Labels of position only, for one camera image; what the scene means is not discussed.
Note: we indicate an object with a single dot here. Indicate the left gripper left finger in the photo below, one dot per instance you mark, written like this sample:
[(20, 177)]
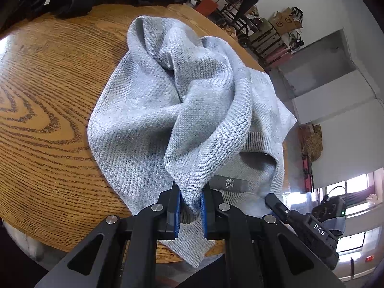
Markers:
[(120, 252)]

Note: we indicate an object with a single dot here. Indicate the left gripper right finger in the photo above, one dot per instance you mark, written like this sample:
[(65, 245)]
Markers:
[(261, 252)]

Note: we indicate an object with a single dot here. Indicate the grey knit sweater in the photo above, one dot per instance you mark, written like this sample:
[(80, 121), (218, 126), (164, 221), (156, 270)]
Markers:
[(182, 109)]

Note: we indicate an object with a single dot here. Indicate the brown camouflage bag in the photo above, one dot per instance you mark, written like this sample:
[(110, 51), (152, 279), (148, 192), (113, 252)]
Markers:
[(311, 141)]

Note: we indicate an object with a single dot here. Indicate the brown cardboard boxes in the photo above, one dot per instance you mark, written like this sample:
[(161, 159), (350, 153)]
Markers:
[(288, 20)]

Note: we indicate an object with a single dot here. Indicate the black wheeled cart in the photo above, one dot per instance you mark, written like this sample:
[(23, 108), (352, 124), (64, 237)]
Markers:
[(237, 14)]

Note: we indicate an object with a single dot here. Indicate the orange paper bag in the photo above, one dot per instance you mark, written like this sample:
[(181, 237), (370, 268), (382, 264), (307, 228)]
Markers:
[(207, 7)]

